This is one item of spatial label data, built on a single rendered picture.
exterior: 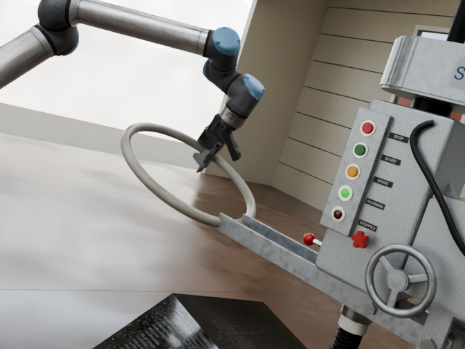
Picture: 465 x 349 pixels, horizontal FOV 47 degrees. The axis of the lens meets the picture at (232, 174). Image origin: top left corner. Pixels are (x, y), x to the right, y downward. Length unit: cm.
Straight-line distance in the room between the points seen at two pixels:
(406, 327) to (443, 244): 21
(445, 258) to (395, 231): 11
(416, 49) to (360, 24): 865
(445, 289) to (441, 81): 43
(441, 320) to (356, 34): 882
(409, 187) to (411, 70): 25
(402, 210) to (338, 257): 18
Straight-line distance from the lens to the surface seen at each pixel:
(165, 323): 163
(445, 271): 120
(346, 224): 125
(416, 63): 125
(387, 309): 118
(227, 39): 173
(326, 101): 986
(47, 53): 194
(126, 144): 160
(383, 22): 959
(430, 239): 120
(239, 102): 181
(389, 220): 122
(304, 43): 1025
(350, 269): 126
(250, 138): 982
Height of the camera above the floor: 147
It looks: 8 degrees down
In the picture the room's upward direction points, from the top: 17 degrees clockwise
